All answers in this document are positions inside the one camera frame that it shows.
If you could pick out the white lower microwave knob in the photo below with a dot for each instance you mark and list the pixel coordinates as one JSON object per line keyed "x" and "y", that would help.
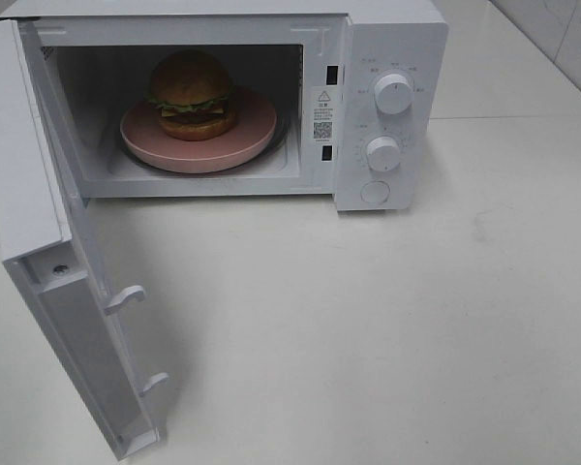
{"x": 383, "y": 154}

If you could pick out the white warning label sticker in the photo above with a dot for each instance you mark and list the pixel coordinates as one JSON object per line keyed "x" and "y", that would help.
{"x": 324, "y": 102}

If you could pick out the white microwave oven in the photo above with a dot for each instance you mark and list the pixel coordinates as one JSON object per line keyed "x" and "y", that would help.
{"x": 279, "y": 49}

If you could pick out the burger with lettuce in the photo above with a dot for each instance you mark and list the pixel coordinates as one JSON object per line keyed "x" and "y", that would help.
{"x": 193, "y": 95}

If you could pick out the white microwave door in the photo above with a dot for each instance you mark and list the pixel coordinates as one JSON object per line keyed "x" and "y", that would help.
{"x": 58, "y": 232}

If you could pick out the round door release button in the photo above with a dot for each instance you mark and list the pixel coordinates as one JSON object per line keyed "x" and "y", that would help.
{"x": 375, "y": 192}

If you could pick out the white upper microwave knob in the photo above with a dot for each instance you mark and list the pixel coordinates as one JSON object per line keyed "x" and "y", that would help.
{"x": 393, "y": 92}

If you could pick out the white microwave knob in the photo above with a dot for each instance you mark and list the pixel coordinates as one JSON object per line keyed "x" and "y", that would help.
{"x": 383, "y": 154}
{"x": 393, "y": 92}

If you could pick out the pink round plate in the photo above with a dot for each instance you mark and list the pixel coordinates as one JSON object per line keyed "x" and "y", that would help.
{"x": 253, "y": 131}

